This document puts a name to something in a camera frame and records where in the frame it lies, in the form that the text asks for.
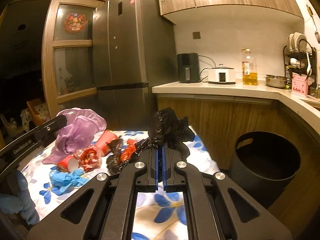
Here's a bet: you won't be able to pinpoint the hanging spatula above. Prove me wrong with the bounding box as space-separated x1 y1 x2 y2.
306 5 320 44

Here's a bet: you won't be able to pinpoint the wooden lower cabinets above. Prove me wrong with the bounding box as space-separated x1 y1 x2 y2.
157 94 319 239

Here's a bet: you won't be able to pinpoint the pink utensil holder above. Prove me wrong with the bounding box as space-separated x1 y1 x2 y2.
291 75 309 97

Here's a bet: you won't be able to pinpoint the red white printed plastic bag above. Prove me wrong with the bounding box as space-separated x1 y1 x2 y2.
73 145 103 172

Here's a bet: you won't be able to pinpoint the stainless steel bowl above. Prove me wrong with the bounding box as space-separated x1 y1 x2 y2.
265 75 287 89

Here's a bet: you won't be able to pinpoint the black trash bin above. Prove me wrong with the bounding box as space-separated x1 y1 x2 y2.
228 131 301 209

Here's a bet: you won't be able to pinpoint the blue floral tablecloth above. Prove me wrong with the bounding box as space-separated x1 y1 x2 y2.
18 126 221 240

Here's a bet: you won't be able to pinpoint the wall power outlet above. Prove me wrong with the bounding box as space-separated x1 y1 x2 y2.
193 31 201 40

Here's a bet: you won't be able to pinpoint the black dish rack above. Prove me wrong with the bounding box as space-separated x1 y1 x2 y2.
283 32 318 91

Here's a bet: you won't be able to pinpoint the wooden glass sliding door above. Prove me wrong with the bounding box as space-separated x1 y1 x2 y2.
42 0 108 117

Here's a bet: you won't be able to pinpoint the orange chair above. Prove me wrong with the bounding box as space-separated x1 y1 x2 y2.
27 99 50 126

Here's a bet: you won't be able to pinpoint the white rice cooker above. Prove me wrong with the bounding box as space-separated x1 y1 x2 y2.
208 64 236 85

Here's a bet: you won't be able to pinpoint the red paper cup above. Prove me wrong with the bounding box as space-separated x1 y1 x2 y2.
57 155 79 173
95 130 118 156

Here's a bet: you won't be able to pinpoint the cooking oil bottle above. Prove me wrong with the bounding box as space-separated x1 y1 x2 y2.
241 48 258 86

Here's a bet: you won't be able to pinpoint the stainless steel sink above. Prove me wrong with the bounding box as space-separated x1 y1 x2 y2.
302 99 320 111

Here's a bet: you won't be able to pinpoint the dark steel refrigerator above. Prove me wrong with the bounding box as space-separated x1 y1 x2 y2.
92 0 178 131

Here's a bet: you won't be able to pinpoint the black air fryer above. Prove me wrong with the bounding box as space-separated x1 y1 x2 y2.
177 53 200 83

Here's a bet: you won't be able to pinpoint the small black plastic bag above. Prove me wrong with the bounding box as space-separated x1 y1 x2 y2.
106 137 130 175

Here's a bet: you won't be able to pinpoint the pink purple plastic bag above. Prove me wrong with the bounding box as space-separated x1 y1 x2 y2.
42 107 107 165

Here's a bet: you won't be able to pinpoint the blue disposable glove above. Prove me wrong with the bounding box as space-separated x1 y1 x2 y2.
49 168 89 196

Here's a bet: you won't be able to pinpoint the left hand blue glove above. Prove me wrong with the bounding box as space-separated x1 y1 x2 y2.
1 170 40 225

